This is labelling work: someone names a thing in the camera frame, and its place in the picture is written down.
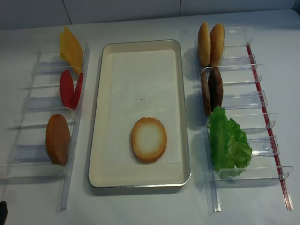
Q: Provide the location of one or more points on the golden bun half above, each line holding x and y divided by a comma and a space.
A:
217, 38
204, 47

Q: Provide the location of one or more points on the red tomato slice left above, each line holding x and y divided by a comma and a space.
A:
66, 88

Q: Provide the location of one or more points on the red tomato slice right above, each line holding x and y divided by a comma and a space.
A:
77, 92

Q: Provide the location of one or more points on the black object at corner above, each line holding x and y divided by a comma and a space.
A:
3, 212

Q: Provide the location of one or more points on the golden bun half left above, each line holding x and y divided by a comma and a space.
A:
204, 47

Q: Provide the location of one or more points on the orange cheese slice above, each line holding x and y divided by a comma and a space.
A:
72, 51

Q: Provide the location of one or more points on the clear acrylic rack left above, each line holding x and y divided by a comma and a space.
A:
25, 112

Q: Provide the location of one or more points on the yellow cheese slice behind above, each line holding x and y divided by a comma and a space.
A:
61, 54

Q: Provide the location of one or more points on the red tomato slice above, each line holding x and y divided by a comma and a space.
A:
66, 88
77, 92

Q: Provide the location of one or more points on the green lettuce leaf front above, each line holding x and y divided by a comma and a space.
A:
219, 137

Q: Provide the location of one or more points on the green lettuce leaf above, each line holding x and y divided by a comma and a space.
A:
219, 137
239, 152

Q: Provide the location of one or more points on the clear acrylic rack right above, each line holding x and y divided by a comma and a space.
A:
241, 102

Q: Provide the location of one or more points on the clear acrylic rack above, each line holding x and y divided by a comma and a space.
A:
241, 102
25, 112

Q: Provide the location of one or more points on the white paper tray liner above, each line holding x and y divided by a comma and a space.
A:
144, 84

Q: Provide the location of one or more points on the red strip rail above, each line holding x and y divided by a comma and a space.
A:
286, 196

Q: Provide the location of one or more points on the golden bun half right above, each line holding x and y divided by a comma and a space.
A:
217, 38

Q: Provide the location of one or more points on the cream rectangular metal tray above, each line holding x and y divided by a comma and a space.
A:
103, 174

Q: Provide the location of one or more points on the toasted bun bottom slice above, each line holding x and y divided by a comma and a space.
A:
149, 139

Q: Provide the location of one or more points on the brown bun top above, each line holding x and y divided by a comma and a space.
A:
57, 139

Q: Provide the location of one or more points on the brown meat patty left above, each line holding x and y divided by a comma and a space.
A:
205, 94

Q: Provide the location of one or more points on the green lettuce leaf rear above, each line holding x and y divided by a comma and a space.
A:
239, 152

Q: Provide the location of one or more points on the dark brown meat patty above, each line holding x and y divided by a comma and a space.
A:
215, 85

